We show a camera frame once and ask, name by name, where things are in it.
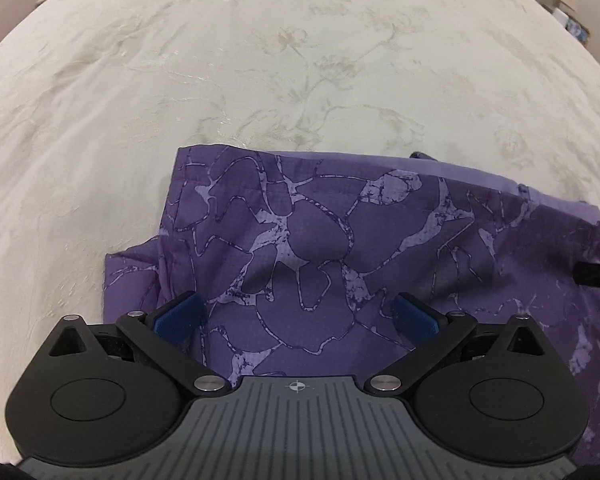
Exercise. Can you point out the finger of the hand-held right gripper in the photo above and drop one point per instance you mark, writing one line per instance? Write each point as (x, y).
(597, 275)

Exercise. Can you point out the small blue white box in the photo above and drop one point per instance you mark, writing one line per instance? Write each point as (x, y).
(577, 27)

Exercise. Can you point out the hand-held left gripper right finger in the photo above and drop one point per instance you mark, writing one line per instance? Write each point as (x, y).
(414, 318)

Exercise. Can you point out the cream embroidered bedspread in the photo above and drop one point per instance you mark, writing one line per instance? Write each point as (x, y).
(230, 70)

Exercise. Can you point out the purple patterned hoodie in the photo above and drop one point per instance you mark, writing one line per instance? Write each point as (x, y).
(360, 250)

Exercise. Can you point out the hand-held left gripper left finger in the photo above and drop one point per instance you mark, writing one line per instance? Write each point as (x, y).
(181, 316)

